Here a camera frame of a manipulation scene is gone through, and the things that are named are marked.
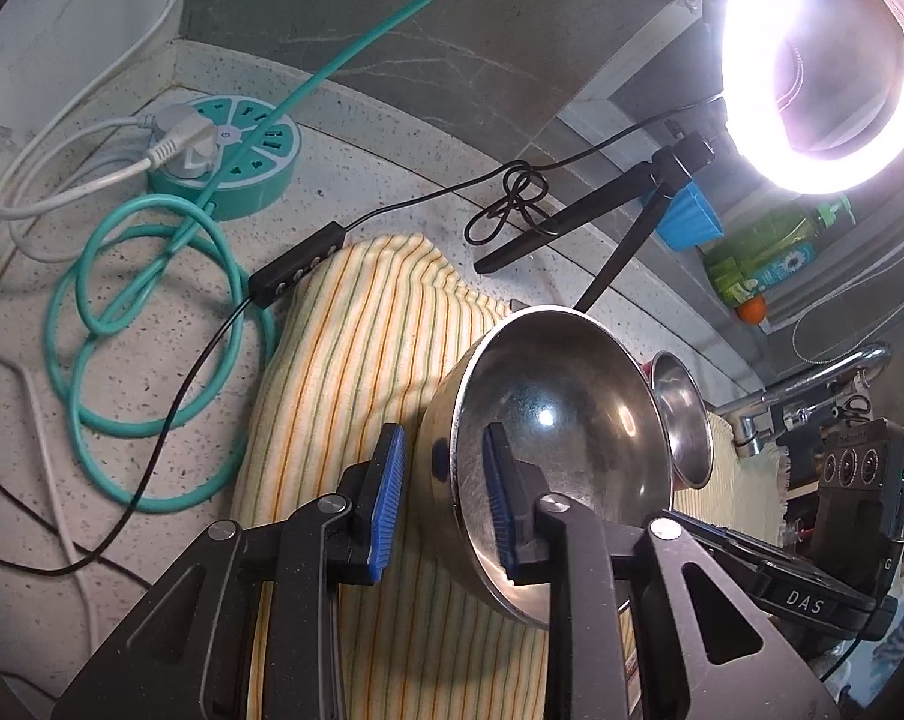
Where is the pale green woven cloth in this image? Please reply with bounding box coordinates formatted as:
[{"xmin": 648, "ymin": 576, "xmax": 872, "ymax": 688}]
[{"xmin": 711, "ymin": 412, "xmax": 791, "ymax": 548}]

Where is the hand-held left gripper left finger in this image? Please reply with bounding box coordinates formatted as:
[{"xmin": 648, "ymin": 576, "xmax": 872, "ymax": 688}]
[{"xmin": 50, "ymin": 424, "xmax": 408, "ymax": 720}]

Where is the white ring light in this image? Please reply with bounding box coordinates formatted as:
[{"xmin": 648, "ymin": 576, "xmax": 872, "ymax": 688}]
[{"xmin": 722, "ymin": 0, "xmax": 904, "ymax": 194}]

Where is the black cable with inline remote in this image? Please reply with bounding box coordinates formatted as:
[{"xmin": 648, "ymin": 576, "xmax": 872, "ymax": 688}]
[{"xmin": 0, "ymin": 94, "xmax": 727, "ymax": 593}]

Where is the yellow striped cloth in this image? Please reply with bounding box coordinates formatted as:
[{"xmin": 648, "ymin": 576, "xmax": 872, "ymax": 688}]
[{"xmin": 231, "ymin": 234, "xmax": 648, "ymax": 720}]

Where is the black mini tripod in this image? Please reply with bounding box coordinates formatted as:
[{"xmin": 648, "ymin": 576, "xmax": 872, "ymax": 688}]
[{"xmin": 473, "ymin": 131, "xmax": 716, "ymax": 314}]

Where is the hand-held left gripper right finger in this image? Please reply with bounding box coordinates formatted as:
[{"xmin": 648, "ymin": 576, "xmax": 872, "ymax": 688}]
[{"xmin": 482, "ymin": 422, "xmax": 843, "ymax": 720}]

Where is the small red steel bowl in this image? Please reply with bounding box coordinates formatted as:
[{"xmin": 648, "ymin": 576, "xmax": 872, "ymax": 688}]
[{"xmin": 642, "ymin": 350, "xmax": 716, "ymax": 488}]

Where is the green pump soap bottle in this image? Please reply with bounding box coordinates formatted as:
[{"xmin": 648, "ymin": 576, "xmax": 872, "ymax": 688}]
[{"xmin": 703, "ymin": 196, "xmax": 854, "ymax": 308}]

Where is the teal power cable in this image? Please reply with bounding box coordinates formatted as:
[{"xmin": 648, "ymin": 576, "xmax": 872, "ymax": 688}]
[{"xmin": 44, "ymin": 0, "xmax": 520, "ymax": 515}]

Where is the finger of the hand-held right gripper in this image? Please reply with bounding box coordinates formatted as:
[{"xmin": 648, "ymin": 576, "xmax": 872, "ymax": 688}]
[{"xmin": 669, "ymin": 510, "xmax": 782, "ymax": 595}]

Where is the blue ribbed plastic cup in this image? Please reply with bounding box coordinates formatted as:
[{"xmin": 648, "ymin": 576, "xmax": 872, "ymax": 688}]
[{"xmin": 643, "ymin": 178, "xmax": 725, "ymax": 252}]

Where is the round teal power strip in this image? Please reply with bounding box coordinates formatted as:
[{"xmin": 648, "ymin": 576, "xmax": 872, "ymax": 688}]
[{"xmin": 148, "ymin": 92, "xmax": 303, "ymax": 220}]

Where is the large steel bowl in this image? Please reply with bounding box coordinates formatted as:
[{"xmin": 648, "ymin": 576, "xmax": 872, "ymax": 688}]
[{"xmin": 414, "ymin": 305, "xmax": 674, "ymax": 631}]

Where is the chrome kitchen faucet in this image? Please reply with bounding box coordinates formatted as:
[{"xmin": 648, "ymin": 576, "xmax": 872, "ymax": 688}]
[{"xmin": 714, "ymin": 343, "xmax": 892, "ymax": 458}]

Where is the black utensil holder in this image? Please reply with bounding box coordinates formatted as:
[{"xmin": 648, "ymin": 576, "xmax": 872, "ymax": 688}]
[{"xmin": 782, "ymin": 390, "xmax": 873, "ymax": 485}]

